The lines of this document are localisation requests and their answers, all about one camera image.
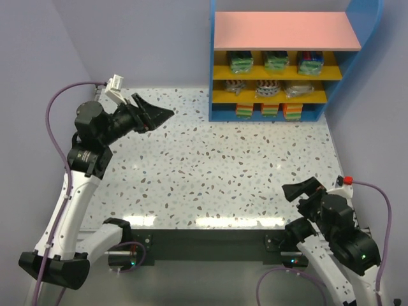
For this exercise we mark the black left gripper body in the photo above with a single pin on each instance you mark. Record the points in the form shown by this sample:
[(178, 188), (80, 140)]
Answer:
[(139, 114)]

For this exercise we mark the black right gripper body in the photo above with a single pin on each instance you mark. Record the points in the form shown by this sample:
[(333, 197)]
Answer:
[(308, 201)]

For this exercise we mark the Scrub Daddy sponge small pack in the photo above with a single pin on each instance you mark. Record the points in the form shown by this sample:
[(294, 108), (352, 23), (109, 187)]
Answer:
[(292, 112)]

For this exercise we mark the pink striped sponge pack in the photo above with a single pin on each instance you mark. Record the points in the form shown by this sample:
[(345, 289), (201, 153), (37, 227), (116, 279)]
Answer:
[(235, 86), (267, 88)]

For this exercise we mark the grey mesh sponge pack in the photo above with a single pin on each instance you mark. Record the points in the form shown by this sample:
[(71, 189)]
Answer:
[(296, 88)]

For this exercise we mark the Vileda sponge pack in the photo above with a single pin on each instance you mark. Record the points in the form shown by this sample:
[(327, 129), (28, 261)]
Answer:
[(275, 60), (310, 62), (240, 61)]

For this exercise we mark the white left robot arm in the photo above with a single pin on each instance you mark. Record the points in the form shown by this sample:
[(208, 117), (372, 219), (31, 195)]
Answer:
[(58, 257)]

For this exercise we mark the blue shelf unit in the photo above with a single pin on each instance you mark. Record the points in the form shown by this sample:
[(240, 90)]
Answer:
[(340, 35)]

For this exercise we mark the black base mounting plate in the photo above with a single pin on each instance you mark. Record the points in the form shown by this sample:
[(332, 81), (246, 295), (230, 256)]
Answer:
[(266, 246)]

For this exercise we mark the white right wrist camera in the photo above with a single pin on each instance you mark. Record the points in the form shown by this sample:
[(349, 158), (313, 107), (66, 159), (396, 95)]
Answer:
[(343, 187)]

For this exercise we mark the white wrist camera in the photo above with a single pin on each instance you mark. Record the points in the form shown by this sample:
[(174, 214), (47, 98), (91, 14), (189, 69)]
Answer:
[(343, 187), (113, 90)]

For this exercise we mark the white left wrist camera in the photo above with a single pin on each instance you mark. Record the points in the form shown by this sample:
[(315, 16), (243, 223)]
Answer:
[(113, 90)]

